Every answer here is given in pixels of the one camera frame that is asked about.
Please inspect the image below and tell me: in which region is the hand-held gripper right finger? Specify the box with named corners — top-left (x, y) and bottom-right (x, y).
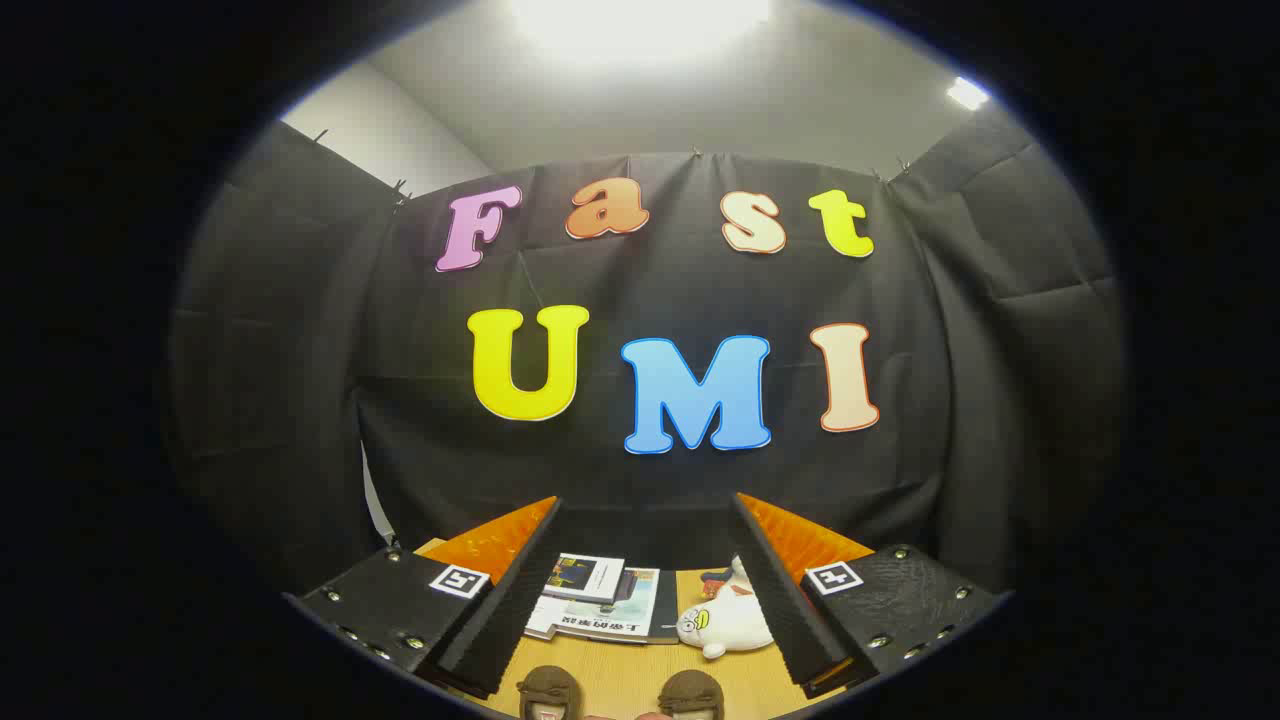
top-left (730, 492), bottom-right (1011, 699)

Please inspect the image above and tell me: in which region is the white plush duck toy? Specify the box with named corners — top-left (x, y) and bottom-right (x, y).
top-left (677, 583), bottom-right (777, 661)

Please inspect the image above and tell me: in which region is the penguin plush toy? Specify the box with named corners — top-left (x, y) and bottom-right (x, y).
top-left (699, 555), bottom-right (753, 601)

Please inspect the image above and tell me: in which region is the white book with blue picture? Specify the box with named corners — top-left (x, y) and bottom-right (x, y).
top-left (543, 553), bottom-right (626, 605)

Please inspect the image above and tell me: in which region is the pale blue cover book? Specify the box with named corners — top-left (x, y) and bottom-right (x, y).
top-left (540, 567), bottom-right (663, 642)

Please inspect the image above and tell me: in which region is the brown fuzzy shoe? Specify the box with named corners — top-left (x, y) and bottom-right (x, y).
top-left (656, 669), bottom-right (726, 720)
top-left (516, 665), bottom-right (585, 720)

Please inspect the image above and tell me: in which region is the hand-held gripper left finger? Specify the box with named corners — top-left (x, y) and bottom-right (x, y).
top-left (283, 495), bottom-right (564, 701)

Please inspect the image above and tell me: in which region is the large ceiling light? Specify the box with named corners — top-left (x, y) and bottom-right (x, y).
top-left (508, 0), bottom-right (777, 63)

